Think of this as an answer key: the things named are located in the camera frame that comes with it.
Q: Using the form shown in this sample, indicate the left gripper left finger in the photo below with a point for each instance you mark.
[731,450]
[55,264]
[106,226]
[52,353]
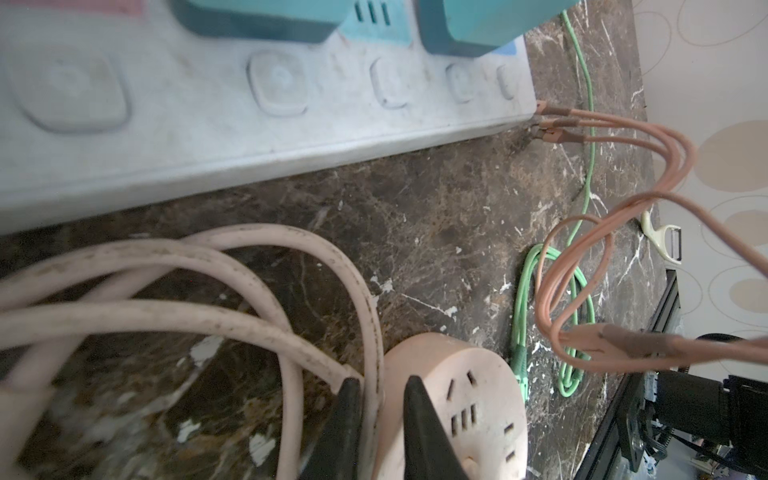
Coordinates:
[335,454]

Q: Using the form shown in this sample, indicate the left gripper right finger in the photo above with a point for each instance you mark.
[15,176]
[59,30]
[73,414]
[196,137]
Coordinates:
[427,450]

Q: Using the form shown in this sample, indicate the pink round socket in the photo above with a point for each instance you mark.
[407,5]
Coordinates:
[475,395]

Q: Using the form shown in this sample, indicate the dark teal plug adapter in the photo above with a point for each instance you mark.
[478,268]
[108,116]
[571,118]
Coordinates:
[473,28]

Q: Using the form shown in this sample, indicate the teal blue plug adapter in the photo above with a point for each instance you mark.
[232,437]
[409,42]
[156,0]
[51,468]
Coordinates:
[296,21]

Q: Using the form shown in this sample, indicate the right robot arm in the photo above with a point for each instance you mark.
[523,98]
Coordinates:
[724,421]

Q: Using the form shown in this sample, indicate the white multicolour power strip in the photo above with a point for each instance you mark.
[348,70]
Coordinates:
[108,105]

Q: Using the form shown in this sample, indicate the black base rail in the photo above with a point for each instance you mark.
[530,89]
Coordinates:
[618,447]

